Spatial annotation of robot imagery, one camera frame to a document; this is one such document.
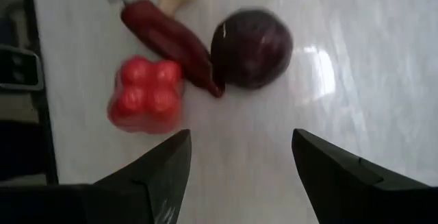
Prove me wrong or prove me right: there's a dark maroon chili pepper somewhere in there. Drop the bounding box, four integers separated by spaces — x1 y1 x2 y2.
107 0 227 99

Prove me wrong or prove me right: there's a purple onion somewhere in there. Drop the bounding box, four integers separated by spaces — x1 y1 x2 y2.
209 8 294 90

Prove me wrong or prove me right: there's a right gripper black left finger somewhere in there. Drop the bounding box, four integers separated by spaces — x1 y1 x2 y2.
0 128 192 224

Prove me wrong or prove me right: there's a black grey-rimmed box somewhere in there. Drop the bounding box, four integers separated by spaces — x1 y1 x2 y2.
0 44 44 92

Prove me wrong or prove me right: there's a red bell pepper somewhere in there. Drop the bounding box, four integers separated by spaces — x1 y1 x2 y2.
106 54 185 136

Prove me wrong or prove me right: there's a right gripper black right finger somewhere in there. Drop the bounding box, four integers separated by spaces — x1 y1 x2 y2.
291 128 438 224

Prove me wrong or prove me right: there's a black metal table frame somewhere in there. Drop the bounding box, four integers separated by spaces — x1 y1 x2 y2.
20 0 59 186

